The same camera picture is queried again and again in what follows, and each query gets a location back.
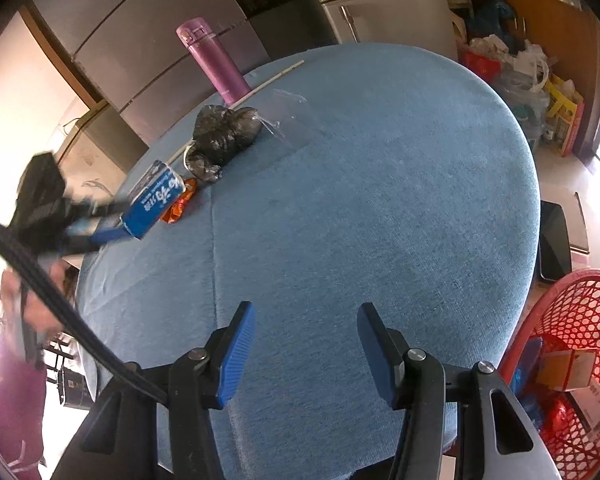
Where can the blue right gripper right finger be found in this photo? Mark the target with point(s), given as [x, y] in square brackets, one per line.
[384, 349]

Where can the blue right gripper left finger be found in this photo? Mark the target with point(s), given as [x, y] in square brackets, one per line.
[233, 351]

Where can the blue crushed carton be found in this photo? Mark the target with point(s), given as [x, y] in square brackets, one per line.
[156, 191]

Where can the orange snack wrapper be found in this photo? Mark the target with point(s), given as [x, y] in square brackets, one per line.
[176, 210]

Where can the blue plastic bag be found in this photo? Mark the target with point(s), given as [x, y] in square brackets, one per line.
[523, 377]

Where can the red plastic bag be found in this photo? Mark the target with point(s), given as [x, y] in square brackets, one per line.
[559, 418]

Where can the black plastic bag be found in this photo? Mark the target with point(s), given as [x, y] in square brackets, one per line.
[219, 135]

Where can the orange red medicine box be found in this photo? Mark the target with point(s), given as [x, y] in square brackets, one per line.
[566, 370]

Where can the white medicine box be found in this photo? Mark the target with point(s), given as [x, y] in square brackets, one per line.
[586, 402]

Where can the person's left hand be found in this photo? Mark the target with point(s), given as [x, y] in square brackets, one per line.
[28, 322]

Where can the white chest freezer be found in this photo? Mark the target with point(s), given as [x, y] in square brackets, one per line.
[98, 153]

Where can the blue tablecloth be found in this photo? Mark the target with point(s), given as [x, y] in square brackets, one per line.
[417, 193]

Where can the black smartphone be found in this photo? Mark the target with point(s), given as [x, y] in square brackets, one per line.
[554, 256]

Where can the red mesh waste basket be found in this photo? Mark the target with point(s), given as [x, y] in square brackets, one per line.
[566, 316]

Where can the grey multi-door refrigerator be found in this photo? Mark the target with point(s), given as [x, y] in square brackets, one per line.
[129, 50]

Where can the clear plastic wrapper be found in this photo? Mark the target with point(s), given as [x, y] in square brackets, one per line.
[287, 116]

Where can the cardboard box on floor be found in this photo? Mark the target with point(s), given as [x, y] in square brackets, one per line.
[570, 201]

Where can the long white stick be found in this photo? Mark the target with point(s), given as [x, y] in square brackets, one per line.
[178, 153]

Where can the purple thermos bottle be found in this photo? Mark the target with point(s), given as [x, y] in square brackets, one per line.
[205, 47]

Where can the large clear water jug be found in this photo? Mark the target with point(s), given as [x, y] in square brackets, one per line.
[528, 106]

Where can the red bag on floor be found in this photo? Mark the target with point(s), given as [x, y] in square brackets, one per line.
[479, 58]

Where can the yellow red paper bag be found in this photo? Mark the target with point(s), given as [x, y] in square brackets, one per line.
[564, 114]

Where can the silver two-door refrigerator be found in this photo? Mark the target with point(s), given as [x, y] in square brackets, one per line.
[426, 24]

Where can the wooden shelf cabinet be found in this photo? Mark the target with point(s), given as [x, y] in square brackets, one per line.
[570, 35]

